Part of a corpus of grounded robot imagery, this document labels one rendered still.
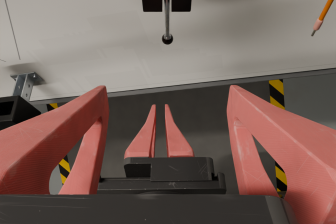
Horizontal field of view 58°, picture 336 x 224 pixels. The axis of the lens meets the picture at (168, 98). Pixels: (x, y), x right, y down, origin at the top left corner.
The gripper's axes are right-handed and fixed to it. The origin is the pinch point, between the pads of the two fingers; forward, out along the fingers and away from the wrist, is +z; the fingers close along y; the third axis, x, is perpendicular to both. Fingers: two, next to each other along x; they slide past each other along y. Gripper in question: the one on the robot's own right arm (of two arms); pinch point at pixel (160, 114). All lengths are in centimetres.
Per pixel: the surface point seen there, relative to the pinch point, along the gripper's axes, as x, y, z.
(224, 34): 2.6, -8.8, 15.6
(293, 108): 85, -58, 63
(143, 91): 18.0, 3.6, 18.3
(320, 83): 75, -68, 69
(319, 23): -8.8, -13.7, 3.0
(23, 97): 13.2, 22.6, 13.3
